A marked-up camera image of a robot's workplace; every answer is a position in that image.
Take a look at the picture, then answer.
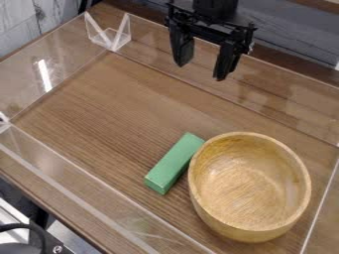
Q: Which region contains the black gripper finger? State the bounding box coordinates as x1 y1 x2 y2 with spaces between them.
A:
213 41 241 81
169 25 194 66

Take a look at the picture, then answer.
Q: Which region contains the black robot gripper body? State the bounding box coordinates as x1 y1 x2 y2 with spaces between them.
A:
165 0 256 54

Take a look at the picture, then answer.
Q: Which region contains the light brown wooden bowl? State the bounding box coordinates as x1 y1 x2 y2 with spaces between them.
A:
188 132 312 243

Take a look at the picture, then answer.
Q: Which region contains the green rectangular block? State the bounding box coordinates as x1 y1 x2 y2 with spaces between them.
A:
144 133 204 195

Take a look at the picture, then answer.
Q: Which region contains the clear acrylic corner bracket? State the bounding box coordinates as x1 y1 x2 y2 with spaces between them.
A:
83 12 130 53

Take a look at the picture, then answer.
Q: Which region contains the clear acrylic tray wall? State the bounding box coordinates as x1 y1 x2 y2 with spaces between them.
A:
0 5 339 254

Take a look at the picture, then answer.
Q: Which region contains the grey metal table frame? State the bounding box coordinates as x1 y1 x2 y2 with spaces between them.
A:
0 197 101 254

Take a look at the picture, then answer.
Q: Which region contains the black cable bottom left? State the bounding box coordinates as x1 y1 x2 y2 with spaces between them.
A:
0 223 47 254

